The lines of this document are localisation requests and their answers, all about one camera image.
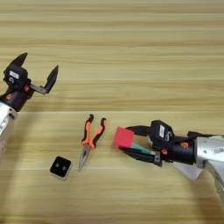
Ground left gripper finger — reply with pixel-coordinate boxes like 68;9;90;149
8;52;29;68
43;65;60;95

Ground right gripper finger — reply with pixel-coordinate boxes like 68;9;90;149
125;124;152;137
118;145;161;168

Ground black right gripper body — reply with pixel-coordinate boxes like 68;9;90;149
147;136;196;168

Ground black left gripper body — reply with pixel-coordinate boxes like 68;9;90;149
0;82;47;113

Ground white remote control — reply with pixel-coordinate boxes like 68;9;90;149
173;161;204;181

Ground red foam block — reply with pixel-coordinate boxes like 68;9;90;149
112;125;136;151

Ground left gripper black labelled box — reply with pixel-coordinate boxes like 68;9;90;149
3;64;29;91

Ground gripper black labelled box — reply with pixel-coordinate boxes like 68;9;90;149
3;64;29;91
150;119;176;148

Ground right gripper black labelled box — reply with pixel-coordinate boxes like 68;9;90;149
150;119;176;148

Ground orange black needle-nose pliers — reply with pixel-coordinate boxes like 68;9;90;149
78;113;108;172

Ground black square two-dot block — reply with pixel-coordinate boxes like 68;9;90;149
49;156;73;180

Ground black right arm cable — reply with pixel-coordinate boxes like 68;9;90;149
174;130;224;141

